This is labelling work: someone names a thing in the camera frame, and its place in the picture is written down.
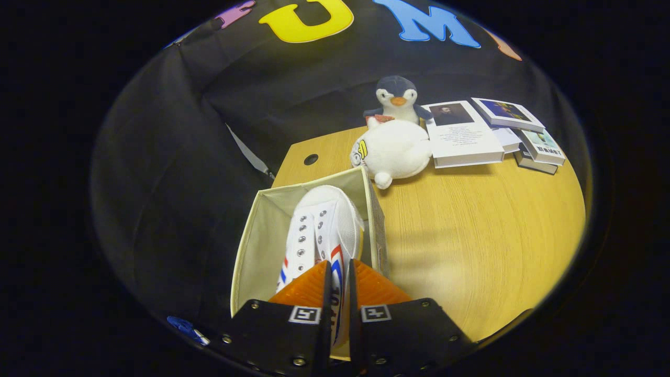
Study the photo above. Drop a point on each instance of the white round plush toy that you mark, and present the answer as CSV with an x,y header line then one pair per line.
x,y
395,149

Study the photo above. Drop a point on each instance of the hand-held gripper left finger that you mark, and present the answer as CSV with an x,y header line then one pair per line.
x,y
319,340

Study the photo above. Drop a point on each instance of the white book with dark portrait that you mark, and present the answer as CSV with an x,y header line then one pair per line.
x,y
460,139

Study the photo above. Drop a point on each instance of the plain white book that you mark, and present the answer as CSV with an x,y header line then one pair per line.
x,y
507,139

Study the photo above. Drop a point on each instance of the small blue object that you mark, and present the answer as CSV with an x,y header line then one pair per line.
x,y
186,327

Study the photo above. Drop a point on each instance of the dark hardcover book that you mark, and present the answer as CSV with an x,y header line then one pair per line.
x,y
534,165

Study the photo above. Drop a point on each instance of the white canvas shoe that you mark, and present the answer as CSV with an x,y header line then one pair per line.
x,y
324,220

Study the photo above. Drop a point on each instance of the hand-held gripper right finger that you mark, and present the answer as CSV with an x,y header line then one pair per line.
x,y
356,340

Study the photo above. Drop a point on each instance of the black backdrop cloth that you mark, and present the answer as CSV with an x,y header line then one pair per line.
x,y
183,157

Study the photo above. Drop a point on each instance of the grey fabric storage box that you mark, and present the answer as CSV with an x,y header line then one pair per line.
x,y
261,235

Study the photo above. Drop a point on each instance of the grey penguin plush toy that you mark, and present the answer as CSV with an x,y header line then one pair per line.
x,y
398,94

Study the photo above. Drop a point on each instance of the book with blue picture cover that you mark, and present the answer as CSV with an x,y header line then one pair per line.
x,y
507,111

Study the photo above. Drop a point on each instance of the book with pale green cover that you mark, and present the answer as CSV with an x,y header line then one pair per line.
x,y
542,144

